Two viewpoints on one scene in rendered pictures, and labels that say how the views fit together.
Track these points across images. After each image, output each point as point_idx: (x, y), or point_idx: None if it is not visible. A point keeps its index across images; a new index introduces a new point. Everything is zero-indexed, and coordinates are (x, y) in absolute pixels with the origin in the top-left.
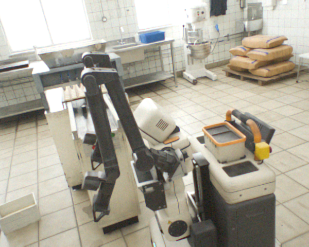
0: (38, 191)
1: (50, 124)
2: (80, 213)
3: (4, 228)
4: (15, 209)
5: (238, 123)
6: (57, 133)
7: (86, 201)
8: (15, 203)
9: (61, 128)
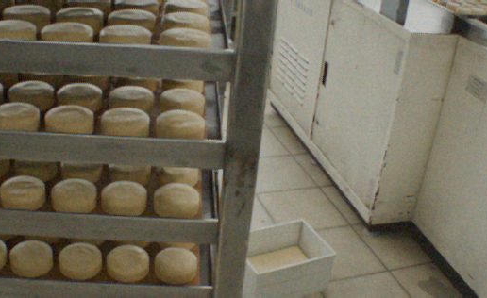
0: (270, 215)
1: (410, 61)
2: (418, 294)
3: (260, 296)
4: (256, 252)
5: None
6: (412, 89)
7: (416, 268)
8: (262, 237)
9: (425, 78)
